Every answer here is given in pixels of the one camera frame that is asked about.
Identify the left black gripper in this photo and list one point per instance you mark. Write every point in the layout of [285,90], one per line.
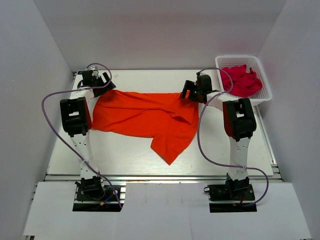
[107,86]

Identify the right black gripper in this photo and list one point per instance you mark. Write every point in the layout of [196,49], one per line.
[189,85]

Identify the orange t shirt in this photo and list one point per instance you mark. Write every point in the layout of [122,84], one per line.
[169,120]

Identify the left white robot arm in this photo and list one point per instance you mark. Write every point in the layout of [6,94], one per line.
[76,117]

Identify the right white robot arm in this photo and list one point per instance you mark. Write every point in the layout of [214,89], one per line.
[238,120]

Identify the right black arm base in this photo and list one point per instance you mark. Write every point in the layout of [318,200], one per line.
[231,190]

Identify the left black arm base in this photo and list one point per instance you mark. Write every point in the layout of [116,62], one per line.
[94,189]

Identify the magenta t shirt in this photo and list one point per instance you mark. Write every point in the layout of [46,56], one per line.
[245,83]

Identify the white plastic basket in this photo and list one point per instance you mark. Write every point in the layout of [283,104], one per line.
[253,62]

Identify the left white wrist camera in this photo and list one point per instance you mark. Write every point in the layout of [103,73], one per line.
[92,67]

